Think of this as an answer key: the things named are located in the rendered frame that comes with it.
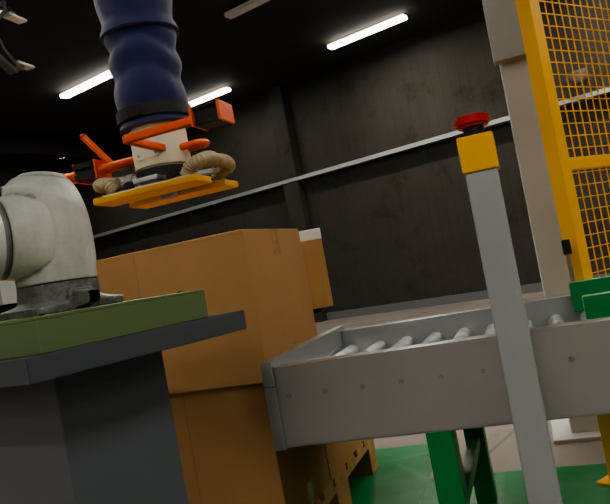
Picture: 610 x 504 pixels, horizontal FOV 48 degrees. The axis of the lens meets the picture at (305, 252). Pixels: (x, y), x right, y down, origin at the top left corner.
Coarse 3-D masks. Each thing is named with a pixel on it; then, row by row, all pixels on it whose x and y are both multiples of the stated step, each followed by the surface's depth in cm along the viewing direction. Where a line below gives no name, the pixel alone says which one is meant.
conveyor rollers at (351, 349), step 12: (492, 324) 207; (528, 324) 194; (552, 324) 187; (408, 336) 217; (432, 336) 205; (456, 336) 195; (468, 336) 200; (348, 348) 215; (372, 348) 205; (384, 348) 215
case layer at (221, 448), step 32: (256, 384) 181; (192, 416) 186; (224, 416) 184; (256, 416) 181; (192, 448) 187; (224, 448) 184; (256, 448) 181; (288, 448) 188; (320, 448) 213; (352, 448) 245; (192, 480) 187; (224, 480) 184; (256, 480) 181; (288, 480) 184; (320, 480) 207
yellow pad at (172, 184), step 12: (168, 180) 192; (180, 180) 191; (192, 180) 190; (204, 180) 194; (120, 192) 197; (132, 192) 196; (144, 192) 195; (156, 192) 197; (168, 192) 201; (96, 204) 200; (108, 204) 203; (120, 204) 207
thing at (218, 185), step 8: (208, 184) 209; (216, 184) 208; (224, 184) 208; (232, 184) 212; (184, 192) 212; (192, 192) 211; (200, 192) 213; (208, 192) 216; (144, 200) 216; (152, 200) 215; (160, 200) 215; (168, 200) 217; (176, 200) 220; (144, 208) 225
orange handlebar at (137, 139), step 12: (180, 120) 176; (144, 132) 180; (156, 132) 179; (168, 132) 179; (132, 144) 185; (144, 144) 190; (156, 144) 196; (180, 144) 203; (192, 144) 202; (204, 144) 203; (132, 156) 209; (108, 168) 212; (120, 168) 215; (72, 180) 220
